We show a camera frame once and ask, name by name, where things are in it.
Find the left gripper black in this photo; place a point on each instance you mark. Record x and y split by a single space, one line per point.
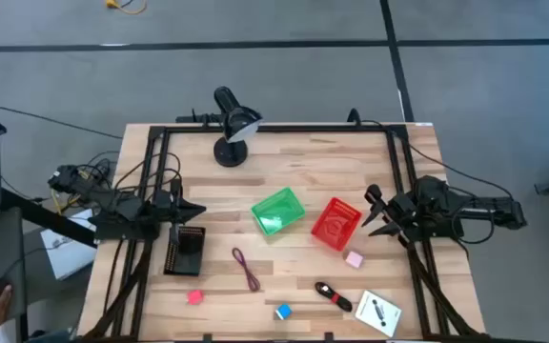
167 207

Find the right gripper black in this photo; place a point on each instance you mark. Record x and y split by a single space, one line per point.
400 214

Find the red plastic basket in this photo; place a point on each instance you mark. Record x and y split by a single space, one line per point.
336 224

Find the light pink power adapter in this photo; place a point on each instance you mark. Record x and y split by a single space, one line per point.
354 259

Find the red-pink power adapter cube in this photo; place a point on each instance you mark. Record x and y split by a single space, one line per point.
195 297

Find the green plastic basket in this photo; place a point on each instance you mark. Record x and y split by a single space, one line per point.
279 209

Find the white printed card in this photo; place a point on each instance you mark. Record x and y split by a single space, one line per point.
369 325

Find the blue white power adapter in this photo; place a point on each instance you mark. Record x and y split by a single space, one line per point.
284 312

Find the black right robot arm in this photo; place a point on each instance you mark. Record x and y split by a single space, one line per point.
494 209

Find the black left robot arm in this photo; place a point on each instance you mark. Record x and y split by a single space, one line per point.
127 209

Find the black plastic basket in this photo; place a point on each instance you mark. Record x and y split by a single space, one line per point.
184 259

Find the black desk lamp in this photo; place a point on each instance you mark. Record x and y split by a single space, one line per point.
230 152

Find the white box under table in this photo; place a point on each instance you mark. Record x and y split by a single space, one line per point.
67 252

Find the black diagonal desk bar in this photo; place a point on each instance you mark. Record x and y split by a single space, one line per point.
46 216

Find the black metal table frame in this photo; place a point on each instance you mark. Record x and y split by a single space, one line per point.
303 128

